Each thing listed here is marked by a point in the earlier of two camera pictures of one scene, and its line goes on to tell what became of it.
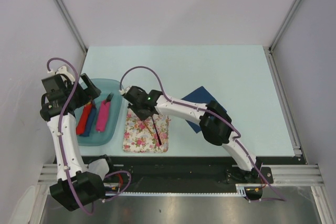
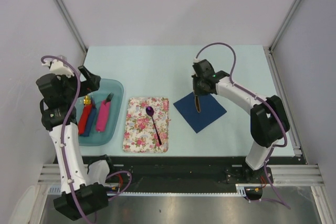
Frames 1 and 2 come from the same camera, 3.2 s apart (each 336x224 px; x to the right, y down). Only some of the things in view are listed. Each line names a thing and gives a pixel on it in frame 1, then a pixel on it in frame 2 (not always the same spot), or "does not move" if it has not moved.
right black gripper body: (137, 109) → (198, 88)
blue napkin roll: (91, 121) does not move
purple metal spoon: (157, 132) does not move
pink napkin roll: (103, 117) does not move
